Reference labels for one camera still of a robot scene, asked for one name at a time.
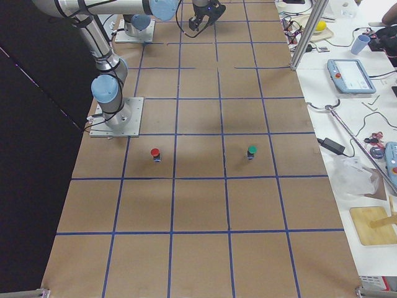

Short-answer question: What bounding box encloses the blue teach pendant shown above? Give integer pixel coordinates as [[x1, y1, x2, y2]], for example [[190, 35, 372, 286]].
[[385, 142, 396, 184], [326, 59, 377, 94]]

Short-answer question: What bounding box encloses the yellow lemon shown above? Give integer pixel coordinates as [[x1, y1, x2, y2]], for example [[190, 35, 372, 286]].
[[314, 20, 327, 32]]

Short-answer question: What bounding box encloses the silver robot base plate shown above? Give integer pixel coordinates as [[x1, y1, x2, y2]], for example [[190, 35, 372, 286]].
[[89, 97, 144, 137]]

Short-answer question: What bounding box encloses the red push button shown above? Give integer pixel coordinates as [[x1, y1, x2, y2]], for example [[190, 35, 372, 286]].
[[150, 148, 161, 163]]

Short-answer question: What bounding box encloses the aluminium frame post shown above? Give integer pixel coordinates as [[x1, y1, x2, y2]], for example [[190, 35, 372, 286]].
[[290, 0, 329, 71]]

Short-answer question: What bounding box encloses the black power adapter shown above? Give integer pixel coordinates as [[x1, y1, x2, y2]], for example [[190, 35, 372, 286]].
[[317, 138, 346, 155]]

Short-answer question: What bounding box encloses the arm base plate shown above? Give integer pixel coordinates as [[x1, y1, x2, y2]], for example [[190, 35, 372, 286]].
[[114, 19, 155, 43]]

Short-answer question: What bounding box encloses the light blue plastic cup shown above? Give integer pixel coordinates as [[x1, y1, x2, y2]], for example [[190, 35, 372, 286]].
[[350, 34, 371, 55]]

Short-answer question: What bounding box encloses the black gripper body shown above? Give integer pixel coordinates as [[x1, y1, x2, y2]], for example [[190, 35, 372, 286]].
[[192, 0, 214, 19]]

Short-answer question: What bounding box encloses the wooden cutting board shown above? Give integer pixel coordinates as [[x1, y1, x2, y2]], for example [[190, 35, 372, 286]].
[[349, 206, 396, 246]]

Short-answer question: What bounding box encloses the metal rod with handle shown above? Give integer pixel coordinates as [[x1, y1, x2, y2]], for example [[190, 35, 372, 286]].
[[306, 98, 396, 194]]

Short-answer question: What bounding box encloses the green push button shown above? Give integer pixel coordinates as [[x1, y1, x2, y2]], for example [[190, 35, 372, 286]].
[[247, 145, 257, 160]]

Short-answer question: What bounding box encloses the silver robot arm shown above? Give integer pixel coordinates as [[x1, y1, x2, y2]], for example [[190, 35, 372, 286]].
[[33, 1, 177, 130], [123, 1, 226, 38]]

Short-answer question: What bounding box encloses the clear plastic bag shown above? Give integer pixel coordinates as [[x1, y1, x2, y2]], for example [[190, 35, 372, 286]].
[[325, 156, 386, 201]]

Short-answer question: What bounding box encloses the black wrist camera, arm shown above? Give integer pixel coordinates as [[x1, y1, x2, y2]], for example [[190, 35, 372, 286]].
[[208, 0, 226, 25]]

